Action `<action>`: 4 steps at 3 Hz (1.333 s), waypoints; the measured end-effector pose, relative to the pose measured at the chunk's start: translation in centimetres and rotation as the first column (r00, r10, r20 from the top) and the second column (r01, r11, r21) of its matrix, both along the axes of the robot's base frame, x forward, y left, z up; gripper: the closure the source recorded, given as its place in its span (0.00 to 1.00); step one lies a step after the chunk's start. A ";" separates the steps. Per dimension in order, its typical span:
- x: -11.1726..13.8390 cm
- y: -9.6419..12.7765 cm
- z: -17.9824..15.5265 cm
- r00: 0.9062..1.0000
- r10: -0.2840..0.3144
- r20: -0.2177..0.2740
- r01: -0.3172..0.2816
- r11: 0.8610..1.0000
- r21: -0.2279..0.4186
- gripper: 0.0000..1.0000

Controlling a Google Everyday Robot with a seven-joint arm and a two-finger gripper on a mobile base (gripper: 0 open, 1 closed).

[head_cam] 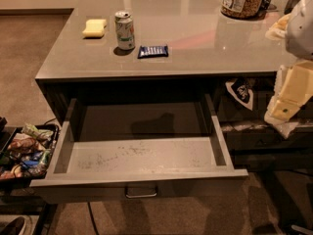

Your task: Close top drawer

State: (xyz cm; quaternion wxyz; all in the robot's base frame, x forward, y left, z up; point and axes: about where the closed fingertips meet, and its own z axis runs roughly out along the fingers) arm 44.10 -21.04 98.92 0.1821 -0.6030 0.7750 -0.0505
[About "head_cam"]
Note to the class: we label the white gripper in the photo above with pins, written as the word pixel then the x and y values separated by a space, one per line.
pixel 301 29

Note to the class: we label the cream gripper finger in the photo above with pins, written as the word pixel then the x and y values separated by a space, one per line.
pixel 279 112

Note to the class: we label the grey top drawer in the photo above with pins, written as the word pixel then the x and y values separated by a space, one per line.
pixel 128 152

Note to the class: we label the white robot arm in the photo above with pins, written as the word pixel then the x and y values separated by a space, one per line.
pixel 299 39

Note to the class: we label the white cloth in drawer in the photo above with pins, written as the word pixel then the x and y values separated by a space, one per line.
pixel 284 129

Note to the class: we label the black white pennant flag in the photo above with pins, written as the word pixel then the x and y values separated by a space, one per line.
pixel 241 91

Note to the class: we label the large jar of nuts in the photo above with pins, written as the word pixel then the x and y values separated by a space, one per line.
pixel 240 9

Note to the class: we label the blue snack bar wrapper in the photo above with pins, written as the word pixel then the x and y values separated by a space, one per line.
pixel 152 52

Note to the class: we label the green white soda can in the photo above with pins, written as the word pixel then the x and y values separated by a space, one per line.
pixel 124 29

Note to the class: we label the yellow sponge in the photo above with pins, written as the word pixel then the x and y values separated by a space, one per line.
pixel 95 28

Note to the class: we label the black tray of snacks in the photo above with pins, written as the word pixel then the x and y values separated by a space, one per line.
pixel 25 152

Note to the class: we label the dark shoe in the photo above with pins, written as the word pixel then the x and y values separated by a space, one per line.
pixel 15 227

